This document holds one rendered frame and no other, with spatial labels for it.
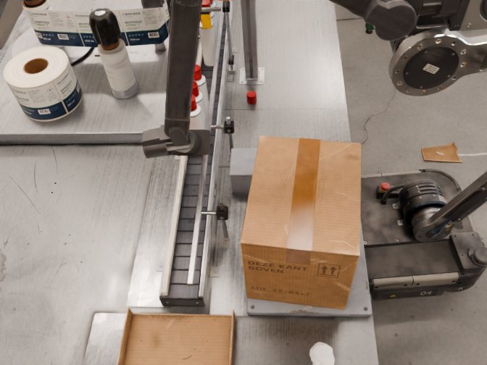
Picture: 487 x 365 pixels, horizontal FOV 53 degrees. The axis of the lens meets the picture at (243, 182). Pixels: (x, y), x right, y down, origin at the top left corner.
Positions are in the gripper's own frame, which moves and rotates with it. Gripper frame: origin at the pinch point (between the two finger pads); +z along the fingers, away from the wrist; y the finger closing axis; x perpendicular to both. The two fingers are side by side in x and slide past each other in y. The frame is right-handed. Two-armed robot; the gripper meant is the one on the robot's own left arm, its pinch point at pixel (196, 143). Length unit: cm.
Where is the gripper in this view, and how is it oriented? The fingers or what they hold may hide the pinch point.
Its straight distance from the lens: 137.3
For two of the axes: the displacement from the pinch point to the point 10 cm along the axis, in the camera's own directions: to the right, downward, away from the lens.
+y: -10.0, 0.1, 0.7
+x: 0.1, 10.0, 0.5
